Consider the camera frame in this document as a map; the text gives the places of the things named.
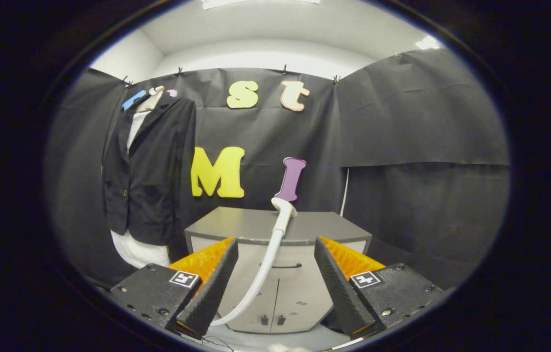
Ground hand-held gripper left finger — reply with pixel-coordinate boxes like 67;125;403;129
110;237;240;340

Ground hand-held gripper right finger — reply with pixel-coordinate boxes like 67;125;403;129
313;235;447;341

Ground black backdrop cloth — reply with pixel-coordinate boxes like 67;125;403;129
45;48;510;294

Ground grey cabinet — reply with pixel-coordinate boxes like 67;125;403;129
185;206;373;334

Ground black suit jacket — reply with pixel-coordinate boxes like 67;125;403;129
102;95;197;246

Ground white clothes hanger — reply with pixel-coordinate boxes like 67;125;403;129
136;86;164;113

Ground white garment steamer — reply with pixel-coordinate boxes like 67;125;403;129
209;197;298;327

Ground thin white rod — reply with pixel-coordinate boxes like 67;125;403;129
340;167;349;217

